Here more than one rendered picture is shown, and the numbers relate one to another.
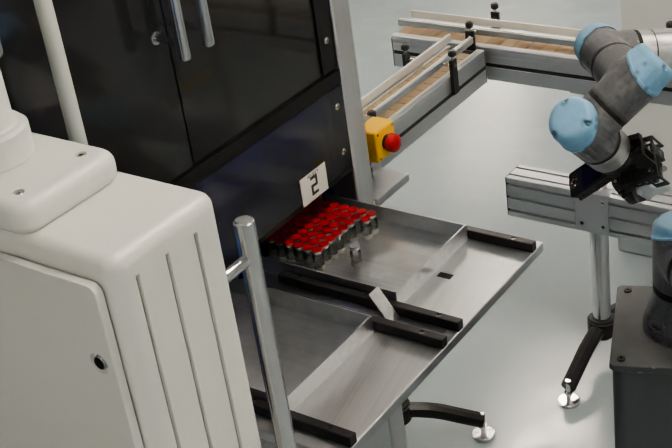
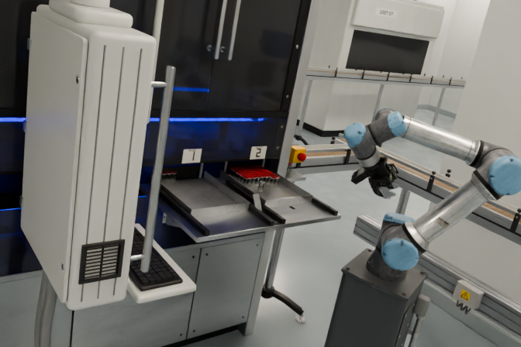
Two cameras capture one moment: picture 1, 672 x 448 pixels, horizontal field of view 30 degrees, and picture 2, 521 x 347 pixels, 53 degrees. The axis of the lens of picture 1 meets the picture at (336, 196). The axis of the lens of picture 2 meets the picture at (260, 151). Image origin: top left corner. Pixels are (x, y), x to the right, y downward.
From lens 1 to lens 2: 0.63 m
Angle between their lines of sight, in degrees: 16
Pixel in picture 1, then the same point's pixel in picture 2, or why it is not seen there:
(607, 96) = (373, 126)
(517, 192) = (360, 224)
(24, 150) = (101, 2)
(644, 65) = (394, 118)
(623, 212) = not seen: hidden behind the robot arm
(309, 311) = (228, 194)
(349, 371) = (226, 216)
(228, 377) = (134, 125)
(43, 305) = (70, 51)
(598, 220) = not seen: hidden behind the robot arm
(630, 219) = not seen: hidden behind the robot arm
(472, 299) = (296, 218)
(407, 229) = (289, 190)
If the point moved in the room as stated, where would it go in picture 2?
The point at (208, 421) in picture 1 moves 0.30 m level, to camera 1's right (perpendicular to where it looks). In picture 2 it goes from (115, 137) to (229, 166)
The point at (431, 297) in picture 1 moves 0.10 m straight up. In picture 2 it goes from (280, 211) to (284, 188)
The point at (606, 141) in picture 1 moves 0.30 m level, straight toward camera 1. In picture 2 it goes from (366, 147) to (333, 166)
